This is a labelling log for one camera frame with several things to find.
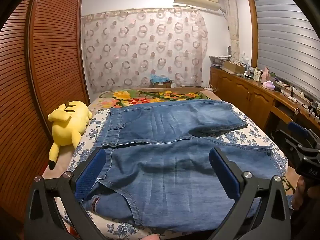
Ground yellow plush toy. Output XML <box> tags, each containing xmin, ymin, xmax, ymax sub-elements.
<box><xmin>48</xmin><ymin>100</ymin><xmax>93</xmax><ymax>170</ymax></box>

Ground blue floral white bed sheet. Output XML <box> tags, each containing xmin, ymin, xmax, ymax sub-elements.
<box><xmin>41</xmin><ymin>102</ymin><xmax>289</xmax><ymax>240</ymax></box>

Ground blue denim pants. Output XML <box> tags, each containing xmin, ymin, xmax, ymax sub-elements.
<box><xmin>79</xmin><ymin>99</ymin><xmax>293</xmax><ymax>233</ymax></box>

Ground blue plastic bag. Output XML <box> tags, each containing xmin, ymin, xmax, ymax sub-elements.
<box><xmin>150</xmin><ymin>74</ymin><xmax>171</xmax><ymax>83</ymax></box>

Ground colourful flower print blanket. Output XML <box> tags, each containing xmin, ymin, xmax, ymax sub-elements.
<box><xmin>89</xmin><ymin>88</ymin><xmax>215</xmax><ymax>111</ymax></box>

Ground open cardboard box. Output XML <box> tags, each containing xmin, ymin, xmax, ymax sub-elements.
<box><xmin>222</xmin><ymin>60</ymin><xmax>247</xmax><ymax>74</ymax></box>

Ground wooden window frame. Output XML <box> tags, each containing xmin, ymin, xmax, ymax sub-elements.
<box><xmin>246</xmin><ymin>0</ymin><xmax>259</xmax><ymax>68</ymax></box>

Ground white power strip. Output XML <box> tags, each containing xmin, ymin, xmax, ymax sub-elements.
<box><xmin>282</xmin><ymin>90</ymin><xmax>307</xmax><ymax>101</ymax></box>

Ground small cardboard box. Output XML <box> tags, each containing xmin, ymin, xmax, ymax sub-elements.
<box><xmin>149</xmin><ymin>79</ymin><xmax>173</xmax><ymax>88</ymax></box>

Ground sheer curtain with ring pattern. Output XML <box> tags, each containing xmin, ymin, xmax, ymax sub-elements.
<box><xmin>80</xmin><ymin>8</ymin><xmax>209</xmax><ymax>94</ymax></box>

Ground cream tied window curtain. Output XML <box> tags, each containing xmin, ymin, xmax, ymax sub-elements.
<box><xmin>222</xmin><ymin>0</ymin><xmax>242</xmax><ymax>64</ymax></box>

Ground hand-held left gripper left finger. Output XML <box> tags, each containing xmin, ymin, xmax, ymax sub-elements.
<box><xmin>24</xmin><ymin>147</ymin><xmax>110</xmax><ymax>240</ymax></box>

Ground wooden sideboard cabinet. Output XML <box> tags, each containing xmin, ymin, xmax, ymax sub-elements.
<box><xmin>209</xmin><ymin>66</ymin><xmax>320</xmax><ymax>140</ymax></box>

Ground stack of newspapers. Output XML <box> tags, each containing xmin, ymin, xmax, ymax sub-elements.
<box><xmin>209</xmin><ymin>55</ymin><xmax>232</xmax><ymax>67</ymax></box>

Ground grey window blind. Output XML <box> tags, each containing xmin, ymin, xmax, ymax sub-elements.
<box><xmin>251</xmin><ymin>0</ymin><xmax>320</xmax><ymax>100</ymax></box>

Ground person's right hand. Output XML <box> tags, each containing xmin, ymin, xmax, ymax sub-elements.
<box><xmin>292</xmin><ymin>176</ymin><xmax>310</xmax><ymax>211</ymax></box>

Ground wooden slatted wardrobe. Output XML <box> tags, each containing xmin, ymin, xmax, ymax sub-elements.
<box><xmin>0</xmin><ymin>0</ymin><xmax>90</xmax><ymax>220</ymax></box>

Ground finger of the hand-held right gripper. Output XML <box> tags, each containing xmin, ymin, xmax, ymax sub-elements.
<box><xmin>287</xmin><ymin>121</ymin><xmax>320</xmax><ymax>145</ymax></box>
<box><xmin>271</xmin><ymin>129</ymin><xmax>304</xmax><ymax>155</ymax></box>

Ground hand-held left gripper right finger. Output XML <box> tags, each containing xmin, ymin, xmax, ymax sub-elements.
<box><xmin>207</xmin><ymin>147</ymin><xmax>292</xmax><ymax>240</ymax></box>

